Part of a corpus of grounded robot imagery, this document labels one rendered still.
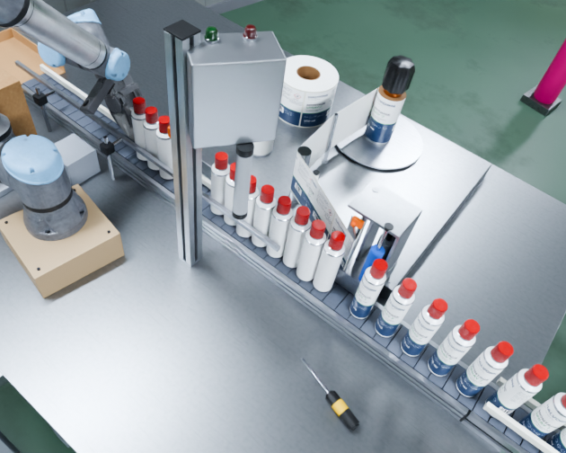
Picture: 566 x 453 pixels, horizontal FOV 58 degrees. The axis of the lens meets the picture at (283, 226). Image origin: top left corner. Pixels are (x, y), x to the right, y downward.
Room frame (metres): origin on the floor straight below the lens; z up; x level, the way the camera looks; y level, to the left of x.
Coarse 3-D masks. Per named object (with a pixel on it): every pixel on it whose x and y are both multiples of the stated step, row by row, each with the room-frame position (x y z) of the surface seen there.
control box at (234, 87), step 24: (192, 48) 0.77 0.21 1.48; (216, 48) 0.78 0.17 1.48; (240, 48) 0.80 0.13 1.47; (264, 48) 0.81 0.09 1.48; (192, 72) 0.72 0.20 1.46; (216, 72) 0.74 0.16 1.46; (240, 72) 0.76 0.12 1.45; (264, 72) 0.77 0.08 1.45; (192, 96) 0.72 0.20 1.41; (216, 96) 0.74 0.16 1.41; (240, 96) 0.76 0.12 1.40; (264, 96) 0.78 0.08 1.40; (192, 120) 0.72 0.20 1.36; (216, 120) 0.74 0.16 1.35; (240, 120) 0.76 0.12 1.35; (264, 120) 0.78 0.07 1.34; (192, 144) 0.72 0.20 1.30; (216, 144) 0.74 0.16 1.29
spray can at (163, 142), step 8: (160, 120) 1.01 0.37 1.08; (168, 120) 1.02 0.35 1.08; (160, 128) 1.01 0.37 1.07; (160, 136) 1.00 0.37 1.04; (160, 144) 1.00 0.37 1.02; (168, 144) 1.00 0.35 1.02; (160, 152) 1.00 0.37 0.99; (168, 152) 1.00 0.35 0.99; (160, 160) 1.00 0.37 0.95; (168, 160) 1.00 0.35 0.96; (160, 168) 1.00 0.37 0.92; (160, 176) 1.01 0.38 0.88; (168, 176) 1.00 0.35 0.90
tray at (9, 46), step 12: (0, 36) 1.57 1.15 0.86; (12, 36) 1.60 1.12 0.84; (0, 48) 1.53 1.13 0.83; (12, 48) 1.54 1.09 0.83; (24, 48) 1.56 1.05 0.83; (36, 48) 1.54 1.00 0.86; (0, 60) 1.46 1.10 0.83; (12, 60) 1.47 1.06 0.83; (24, 60) 1.48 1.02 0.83; (36, 60) 1.50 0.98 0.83; (12, 72) 1.41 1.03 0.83; (24, 72) 1.42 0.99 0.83; (36, 72) 1.43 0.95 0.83; (60, 72) 1.46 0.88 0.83
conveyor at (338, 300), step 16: (32, 80) 1.33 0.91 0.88; (48, 80) 1.34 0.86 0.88; (64, 112) 1.20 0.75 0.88; (80, 112) 1.22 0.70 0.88; (96, 112) 1.23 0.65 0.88; (96, 128) 1.16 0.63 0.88; (128, 160) 1.05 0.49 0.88; (208, 192) 0.98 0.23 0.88; (208, 208) 0.92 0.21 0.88; (224, 224) 0.88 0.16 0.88; (240, 240) 0.83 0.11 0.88; (288, 272) 0.76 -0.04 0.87; (304, 288) 0.72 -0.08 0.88; (336, 288) 0.74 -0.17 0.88; (336, 304) 0.69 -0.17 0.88; (352, 320) 0.65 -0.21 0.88; (368, 320) 0.66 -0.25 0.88; (400, 336) 0.63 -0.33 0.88; (400, 352) 0.59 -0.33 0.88; (432, 352) 0.61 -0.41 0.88; (416, 368) 0.56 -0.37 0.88; (448, 384) 0.53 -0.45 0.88; (464, 400) 0.50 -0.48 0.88
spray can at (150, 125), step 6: (150, 108) 1.06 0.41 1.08; (150, 114) 1.03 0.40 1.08; (156, 114) 1.05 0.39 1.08; (144, 120) 1.05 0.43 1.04; (150, 120) 1.03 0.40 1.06; (156, 120) 1.04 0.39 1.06; (144, 126) 1.03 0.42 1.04; (150, 126) 1.03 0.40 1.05; (156, 126) 1.04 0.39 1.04; (144, 132) 1.03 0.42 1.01; (150, 132) 1.02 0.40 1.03; (150, 138) 1.02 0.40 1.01; (150, 144) 1.03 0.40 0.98; (156, 144) 1.03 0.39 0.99; (150, 150) 1.03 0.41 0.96; (156, 150) 1.03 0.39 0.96; (156, 156) 1.03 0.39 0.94; (150, 162) 1.03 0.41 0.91; (150, 168) 1.03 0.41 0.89; (156, 168) 1.03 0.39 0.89
